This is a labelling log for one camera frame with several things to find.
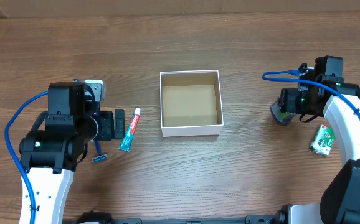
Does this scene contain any green white soap packet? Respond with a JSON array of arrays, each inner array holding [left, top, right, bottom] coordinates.
[[310, 124, 335, 156]]

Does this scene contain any blue disposable razor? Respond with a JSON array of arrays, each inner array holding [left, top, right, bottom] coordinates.
[[92, 140, 107, 162]]

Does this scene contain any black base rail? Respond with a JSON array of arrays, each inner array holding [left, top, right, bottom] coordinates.
[[63, 210, 288, 224]]

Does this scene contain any left blue cable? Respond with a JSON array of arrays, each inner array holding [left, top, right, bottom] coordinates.
[[4, 90, 49, 224]]

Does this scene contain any white cardboard box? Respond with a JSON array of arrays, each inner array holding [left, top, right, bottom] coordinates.
[[159, 70, 224, 137]]

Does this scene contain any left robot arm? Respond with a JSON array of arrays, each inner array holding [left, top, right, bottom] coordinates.
[[19, 80, 125, 223]]

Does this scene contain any clear soap pump bottle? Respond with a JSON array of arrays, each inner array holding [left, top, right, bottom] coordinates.
[[270, 98, 296, 126]]

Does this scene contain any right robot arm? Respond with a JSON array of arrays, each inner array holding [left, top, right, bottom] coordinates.
[[270, 55, 360, 223]]

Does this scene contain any colgate toothpaste tube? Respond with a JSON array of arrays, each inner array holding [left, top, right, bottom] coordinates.
[[119, 108, 141, 152]]

